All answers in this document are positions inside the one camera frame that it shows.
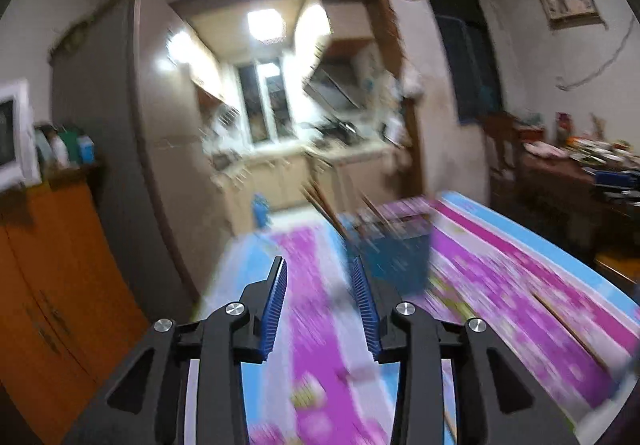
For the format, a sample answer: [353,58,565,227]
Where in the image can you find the dark wooden side table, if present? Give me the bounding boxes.
[518,153,639,263]

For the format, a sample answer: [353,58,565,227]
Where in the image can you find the colourful floral tablecloth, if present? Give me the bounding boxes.
[194,193,639,444]

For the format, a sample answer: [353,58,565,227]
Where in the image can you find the white microwave oven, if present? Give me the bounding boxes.
[0,79,41,193]

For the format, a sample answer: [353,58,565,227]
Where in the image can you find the blue perforated utensil holder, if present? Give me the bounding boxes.
[346,214,432,298]

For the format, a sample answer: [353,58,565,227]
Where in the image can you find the dark blue wall window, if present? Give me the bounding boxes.
[428,0,503,124]

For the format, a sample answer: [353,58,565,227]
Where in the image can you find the grey refrigerator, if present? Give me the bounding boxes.
[50,0,230,323]

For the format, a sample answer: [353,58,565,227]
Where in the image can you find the kitchen window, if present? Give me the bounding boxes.
[236,58,296,145]

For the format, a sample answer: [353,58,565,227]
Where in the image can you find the white bottle on cabinet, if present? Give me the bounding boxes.
[49,133,70,169]

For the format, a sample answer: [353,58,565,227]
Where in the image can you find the orange wooden cabinet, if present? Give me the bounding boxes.
[1,170,149,444]

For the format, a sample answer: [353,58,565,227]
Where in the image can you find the kitchen range hood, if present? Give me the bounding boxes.
[304,60,368,114]

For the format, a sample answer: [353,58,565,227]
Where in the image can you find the blue lidded jar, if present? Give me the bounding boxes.
[77,135,96,165]

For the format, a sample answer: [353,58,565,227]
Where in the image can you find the wooden chair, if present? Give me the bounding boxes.
[482,112,521,216]

